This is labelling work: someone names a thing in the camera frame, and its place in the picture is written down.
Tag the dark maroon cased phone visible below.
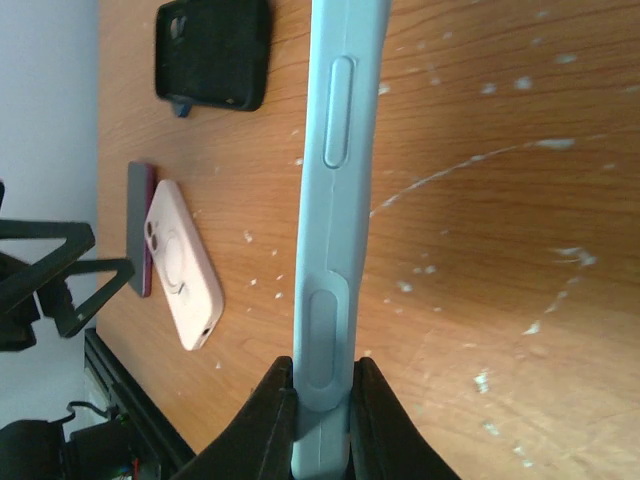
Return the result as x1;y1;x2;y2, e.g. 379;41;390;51
126;161;155;298

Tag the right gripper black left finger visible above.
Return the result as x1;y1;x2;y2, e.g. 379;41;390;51
174;356;298;480

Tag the black phone case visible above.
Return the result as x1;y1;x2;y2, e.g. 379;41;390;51
154;0;273;112
171;101;194;118

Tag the black phone case front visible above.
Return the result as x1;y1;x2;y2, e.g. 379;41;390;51
154;0;273;112

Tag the pink phone case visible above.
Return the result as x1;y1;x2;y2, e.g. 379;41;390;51
143;180;224;351

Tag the black aluminium frame rail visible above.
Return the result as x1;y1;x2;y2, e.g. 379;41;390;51
84;328;195;479

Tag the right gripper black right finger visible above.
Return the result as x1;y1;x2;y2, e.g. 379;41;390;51
347;357;460;480

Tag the black phone case rear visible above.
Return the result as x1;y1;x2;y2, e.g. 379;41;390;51
171;101;194;118

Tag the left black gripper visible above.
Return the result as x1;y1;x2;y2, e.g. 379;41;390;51
1;219;135;350

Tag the light blue phone case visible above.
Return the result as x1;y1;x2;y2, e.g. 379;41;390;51
291;1;391;479

